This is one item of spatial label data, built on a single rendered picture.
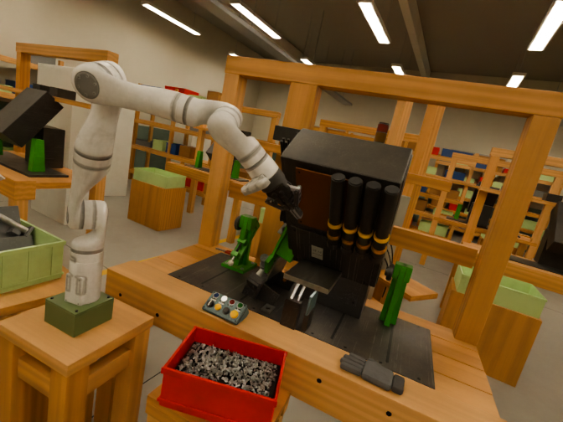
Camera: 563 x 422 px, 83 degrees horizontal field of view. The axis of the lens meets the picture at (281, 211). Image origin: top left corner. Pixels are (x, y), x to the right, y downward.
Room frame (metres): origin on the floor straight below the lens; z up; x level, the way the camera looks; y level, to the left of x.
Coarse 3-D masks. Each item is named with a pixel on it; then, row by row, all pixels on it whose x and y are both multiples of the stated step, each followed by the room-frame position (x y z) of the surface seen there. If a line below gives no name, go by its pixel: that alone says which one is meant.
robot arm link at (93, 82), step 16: (80, 64) 0.75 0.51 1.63; (96, 64) 0.76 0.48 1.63; (80, 80) 0.75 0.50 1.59; (96, 80) 0.74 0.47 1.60; (112, 80) 0.75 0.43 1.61; (80, 96) 0.76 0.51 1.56; (96, 96) 0.75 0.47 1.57; (112, 96) 0.75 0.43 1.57; (128, 96) 0.75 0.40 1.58; (144, 96) 0.76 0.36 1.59; (160, 96) 0.76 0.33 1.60; (176, 96) 0.77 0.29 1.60; (144, 112) 0.78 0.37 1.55; (160, 112) 0.77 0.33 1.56; (176, 112) 0.76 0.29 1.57
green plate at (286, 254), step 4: (284, 232) 1.21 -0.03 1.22; (284, 236) 1.22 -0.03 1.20; (280, 240) 1.22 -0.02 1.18; (284, 240) 1.23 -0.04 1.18; (276, 244) 1.22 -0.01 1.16; (280, 244) 1.23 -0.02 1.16; (284, 244) 1.22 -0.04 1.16; (276, 248) 1.22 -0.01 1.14; (280, 248) 1.23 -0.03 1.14; (284, 248) 1.22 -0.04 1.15; (288, 248) 1.22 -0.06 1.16; (272, 252) 1.23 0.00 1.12; (276, 252) 1.23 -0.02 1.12; (280, 252) 1.23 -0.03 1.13; (284, 252) 1.22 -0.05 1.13; (288, 252) 1.22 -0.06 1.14; (276, 256) 1.27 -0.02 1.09; (284, 256) 1.22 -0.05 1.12; (288, 256) 1.21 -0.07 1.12; (292, 256) 1.21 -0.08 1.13; (288, 260) 1.21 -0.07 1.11; (292, 260) 1.24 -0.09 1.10
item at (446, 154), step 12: (348, 132) 8.36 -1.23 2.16; (408, 144) 7.76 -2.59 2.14; (432, 156) 7.40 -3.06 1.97; (444, 156) 7.36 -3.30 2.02; (432, 168) 7.45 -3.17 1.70; (456, 180) 7.18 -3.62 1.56; (468, 180) 7.07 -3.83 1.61; (420, 192) 7.46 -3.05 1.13; (432, 192) 7.42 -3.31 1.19; (456, 192) 7.20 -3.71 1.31; (420, 204) 7.49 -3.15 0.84; (432, 216) 7.24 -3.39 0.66; (420, 228) 7.41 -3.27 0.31; (444, 228) 7.19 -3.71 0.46
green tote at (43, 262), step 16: (32, 224) 1.37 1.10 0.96; (48, 240) 1.31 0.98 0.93; (64, 240) 1.28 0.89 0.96; (0, 256) 1.07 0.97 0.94; (16, 256) 1.11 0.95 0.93; (32, 256) 1.16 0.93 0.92; (48, 256) 1.22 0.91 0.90; (0, 272) 1.07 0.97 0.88; (16, 272) 1.12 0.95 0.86; (32, 272) 1.17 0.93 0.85; (48, 272) 1.22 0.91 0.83; (0, 288) 1.07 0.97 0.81; (16, 288) 1.12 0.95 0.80
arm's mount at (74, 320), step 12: (48, 300) 0.89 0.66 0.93; (60, 300) 0.91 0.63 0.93; (108, 300) 0.96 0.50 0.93; (48, 312) 0.89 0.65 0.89; (60, 312) 0.87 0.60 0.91; (72, 312) 0.86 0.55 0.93; (84, 312) 0.88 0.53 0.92; (96, 312) 0.92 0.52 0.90; (108, 312) 0.96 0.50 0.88; (60, 324) 0.87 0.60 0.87; (72, 324) 0.85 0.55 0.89; (84, 324) 0.88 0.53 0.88; (96, 324) 0.92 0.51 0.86; (72, 336) 0.85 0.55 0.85
